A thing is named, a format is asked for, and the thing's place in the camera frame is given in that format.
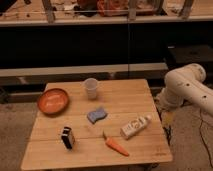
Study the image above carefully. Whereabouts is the white lotion bottle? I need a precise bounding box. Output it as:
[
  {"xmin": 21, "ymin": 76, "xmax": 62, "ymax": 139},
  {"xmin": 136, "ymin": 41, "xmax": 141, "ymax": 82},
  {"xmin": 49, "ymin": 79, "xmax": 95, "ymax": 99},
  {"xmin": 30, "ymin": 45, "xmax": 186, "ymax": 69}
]
[{"xmin": 120, "ymin": 115, "xmax": 151, "ymax": 140}]

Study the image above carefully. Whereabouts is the black and white eraser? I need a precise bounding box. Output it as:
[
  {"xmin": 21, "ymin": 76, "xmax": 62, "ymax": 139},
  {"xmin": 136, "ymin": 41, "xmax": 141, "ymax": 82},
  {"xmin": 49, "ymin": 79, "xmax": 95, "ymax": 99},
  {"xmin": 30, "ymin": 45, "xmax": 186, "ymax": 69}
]
[{"xmin": 61, "ymin": 127, "xmax": 75, "ymax": 149}]

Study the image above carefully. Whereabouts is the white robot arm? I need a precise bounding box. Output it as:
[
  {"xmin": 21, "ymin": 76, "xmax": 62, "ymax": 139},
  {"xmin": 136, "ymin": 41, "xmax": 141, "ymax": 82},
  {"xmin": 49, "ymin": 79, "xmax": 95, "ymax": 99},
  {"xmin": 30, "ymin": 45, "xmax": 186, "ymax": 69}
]
[{"xmin": 157, "ymin": 63, "xmax": 213, "ymax": 117}]

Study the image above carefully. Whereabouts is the black box on shelf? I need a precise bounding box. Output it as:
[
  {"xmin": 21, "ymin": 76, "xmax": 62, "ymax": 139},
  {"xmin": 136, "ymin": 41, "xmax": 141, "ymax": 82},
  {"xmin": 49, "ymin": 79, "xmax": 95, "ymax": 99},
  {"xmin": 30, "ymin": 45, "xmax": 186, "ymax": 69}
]
[{"xmin": 166, "ymin": 45, "xmax": 213, "ymax": 73}]

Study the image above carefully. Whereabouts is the wooden folding table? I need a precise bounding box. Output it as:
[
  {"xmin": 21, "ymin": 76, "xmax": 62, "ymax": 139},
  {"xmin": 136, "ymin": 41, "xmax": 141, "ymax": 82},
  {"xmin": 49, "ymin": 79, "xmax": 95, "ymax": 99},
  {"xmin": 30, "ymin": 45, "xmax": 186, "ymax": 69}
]
[{"xmin": 21, "ymin": 79, "xmax": 172, "ymax": 171}]

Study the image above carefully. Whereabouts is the blue sponge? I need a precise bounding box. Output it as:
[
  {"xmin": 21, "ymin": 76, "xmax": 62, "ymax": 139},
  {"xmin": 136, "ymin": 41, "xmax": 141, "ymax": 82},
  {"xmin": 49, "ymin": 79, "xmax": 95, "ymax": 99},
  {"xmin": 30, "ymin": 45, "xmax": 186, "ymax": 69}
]
[{"xmin": 87, "ymin": 107, "xmax": 107, "ymax": 124}]

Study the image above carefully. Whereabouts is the clear plastic cup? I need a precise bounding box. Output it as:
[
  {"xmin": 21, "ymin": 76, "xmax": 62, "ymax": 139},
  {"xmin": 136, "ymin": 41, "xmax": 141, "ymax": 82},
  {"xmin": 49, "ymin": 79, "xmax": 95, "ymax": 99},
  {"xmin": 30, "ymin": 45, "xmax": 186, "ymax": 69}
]
[{"xmin": 84, "ymin": 78, "xmax": 98, "ymax": 100}]

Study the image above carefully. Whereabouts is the black cable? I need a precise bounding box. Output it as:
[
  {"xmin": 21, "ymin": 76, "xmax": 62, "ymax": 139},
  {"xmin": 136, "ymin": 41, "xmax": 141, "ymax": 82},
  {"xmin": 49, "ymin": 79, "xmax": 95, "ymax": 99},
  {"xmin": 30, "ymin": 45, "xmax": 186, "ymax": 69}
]
[{"xmin": 198, "ymin": 109, "xmax": 213, "ymax": 169}]

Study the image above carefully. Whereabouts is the orange toy carrot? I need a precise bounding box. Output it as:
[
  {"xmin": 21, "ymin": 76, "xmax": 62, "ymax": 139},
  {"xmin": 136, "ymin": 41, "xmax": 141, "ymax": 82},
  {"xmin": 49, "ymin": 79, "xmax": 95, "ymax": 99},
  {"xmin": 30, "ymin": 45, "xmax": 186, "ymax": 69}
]
[{"xmin": 103, "ymin": 133, "xmax": 129, "ymax": 156}]

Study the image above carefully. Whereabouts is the orange bowl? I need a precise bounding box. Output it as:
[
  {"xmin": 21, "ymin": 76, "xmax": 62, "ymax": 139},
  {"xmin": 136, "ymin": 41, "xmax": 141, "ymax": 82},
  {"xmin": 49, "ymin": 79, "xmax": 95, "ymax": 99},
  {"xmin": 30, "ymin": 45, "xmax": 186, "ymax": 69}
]
[{"xmin": 37, "ymin": 88, "xmax": 70, "ymax": 115}]

